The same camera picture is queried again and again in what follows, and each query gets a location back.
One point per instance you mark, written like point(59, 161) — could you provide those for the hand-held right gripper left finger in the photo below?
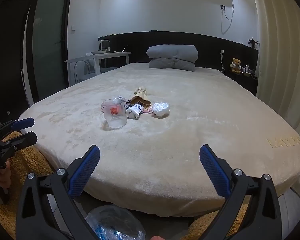
point(86, 170)

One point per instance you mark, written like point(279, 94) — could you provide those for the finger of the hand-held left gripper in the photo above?
point(25, 140)
point(22, 123)

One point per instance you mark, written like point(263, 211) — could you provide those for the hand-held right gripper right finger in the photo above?
point(213, 170)

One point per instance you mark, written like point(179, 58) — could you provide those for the clear plastic trash bag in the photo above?
point(115, 222)

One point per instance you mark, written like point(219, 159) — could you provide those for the clear plastic cup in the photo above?
point(113, 115)

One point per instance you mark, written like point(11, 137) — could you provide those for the white wrapper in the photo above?
point(135, 110)

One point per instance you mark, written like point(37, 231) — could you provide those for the person's left hand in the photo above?
point(4, 177)

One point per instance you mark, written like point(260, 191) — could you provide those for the yellow shaggy rug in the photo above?
point(32, 160)

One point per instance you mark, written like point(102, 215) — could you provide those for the cream plush bed blanket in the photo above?
point(177, 135)

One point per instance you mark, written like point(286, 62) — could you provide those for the black wardrobe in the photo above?
point(7, 55)

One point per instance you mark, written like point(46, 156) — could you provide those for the dark foil wrapper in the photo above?
point(122, 99)

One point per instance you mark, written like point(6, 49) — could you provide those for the crumpled clear plastic film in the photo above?
point(161, 108)

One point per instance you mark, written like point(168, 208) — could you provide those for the clear plastic chair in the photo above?
point(83, 67)

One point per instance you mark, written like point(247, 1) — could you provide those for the pink snack wrapper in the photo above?
point(148, 109)

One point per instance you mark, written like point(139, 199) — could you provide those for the brown paper bag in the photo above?
point(140, 98)

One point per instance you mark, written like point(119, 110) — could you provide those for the frosted glass door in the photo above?
point(48, 35)

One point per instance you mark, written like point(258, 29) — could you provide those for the black nightstand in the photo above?
point(242, 82)

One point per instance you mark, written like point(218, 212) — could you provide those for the white desk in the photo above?
point(102, 56)

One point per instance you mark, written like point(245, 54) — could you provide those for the group of small bottles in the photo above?
point(247, 70)

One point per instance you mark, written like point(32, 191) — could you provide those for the brown teddy bear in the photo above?
point(236, 65)

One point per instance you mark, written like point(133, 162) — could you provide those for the small desk appliance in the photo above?
point(103, 46)

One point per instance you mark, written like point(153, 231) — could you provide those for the flat grey pillow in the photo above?
point(165, 64)

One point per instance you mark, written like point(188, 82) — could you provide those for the black headboard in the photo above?
point(210, 47)

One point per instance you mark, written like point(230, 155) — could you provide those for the large grey pillow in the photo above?
point(172, 51)

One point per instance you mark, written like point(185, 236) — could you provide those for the dark plant ornament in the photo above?
point(253, 42)

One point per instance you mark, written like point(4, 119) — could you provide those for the cream curtain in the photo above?
point(282, 42)

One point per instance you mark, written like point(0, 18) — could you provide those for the wall power socket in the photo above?
point(223, 7)

